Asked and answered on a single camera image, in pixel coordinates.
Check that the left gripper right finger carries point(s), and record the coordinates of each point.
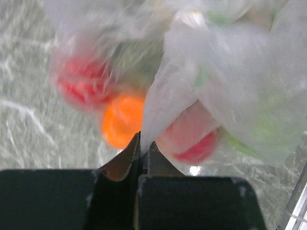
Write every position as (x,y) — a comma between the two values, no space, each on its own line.
(169,200)

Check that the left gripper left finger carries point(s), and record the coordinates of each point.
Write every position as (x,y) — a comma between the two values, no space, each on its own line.
(72,199)

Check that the red fake apple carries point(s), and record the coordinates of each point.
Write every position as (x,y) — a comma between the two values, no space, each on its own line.
(192,137)
(86,84)

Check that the orange fake persimmon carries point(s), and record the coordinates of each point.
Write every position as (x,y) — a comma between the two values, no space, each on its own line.
(122,119)

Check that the light green fake fruit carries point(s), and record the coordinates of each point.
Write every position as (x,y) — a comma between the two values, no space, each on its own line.
(274,134)

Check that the clear lemon-print plastic bag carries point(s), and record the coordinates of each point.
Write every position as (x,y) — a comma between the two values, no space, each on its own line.
(229,55)

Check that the aluminium mounting rail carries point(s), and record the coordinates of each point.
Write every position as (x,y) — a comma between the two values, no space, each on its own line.
(295,214)

